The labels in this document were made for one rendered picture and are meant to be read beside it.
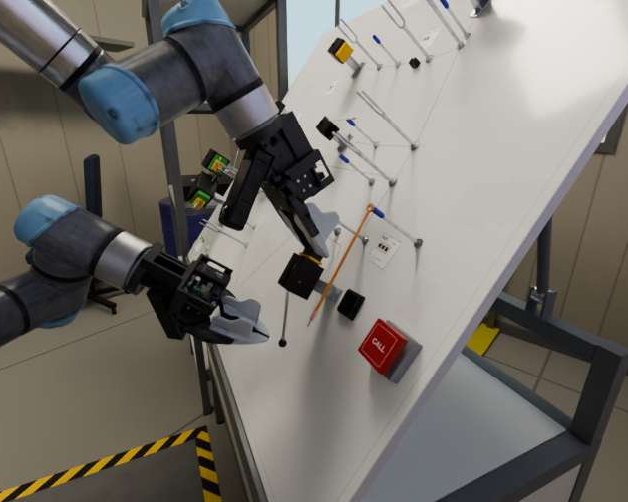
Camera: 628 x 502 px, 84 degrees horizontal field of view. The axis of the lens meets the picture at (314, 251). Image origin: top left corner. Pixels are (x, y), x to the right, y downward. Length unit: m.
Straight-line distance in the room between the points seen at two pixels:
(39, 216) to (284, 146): 0.32
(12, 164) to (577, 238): 3.84
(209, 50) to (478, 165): 0.37
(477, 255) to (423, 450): 0.43
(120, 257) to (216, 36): 0.30
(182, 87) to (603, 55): 0.48
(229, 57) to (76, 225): 0.29
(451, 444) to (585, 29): 0.68
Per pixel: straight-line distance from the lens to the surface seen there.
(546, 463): 0.84
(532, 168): 0.49
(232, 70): 0.47
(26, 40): 0.55
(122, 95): 0.43
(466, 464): 0.77
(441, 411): 0.85
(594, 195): 2.49
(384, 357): 0.43
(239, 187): 0.49
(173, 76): 0.44
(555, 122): 0.53
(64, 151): 3.55
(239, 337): 0.55
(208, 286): 0.52
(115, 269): 0.53
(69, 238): 0.54
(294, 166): 0.49
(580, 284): 2.61
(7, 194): 3.50
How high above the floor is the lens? 1.37
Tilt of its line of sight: 20 degrees down
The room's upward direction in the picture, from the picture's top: straight up
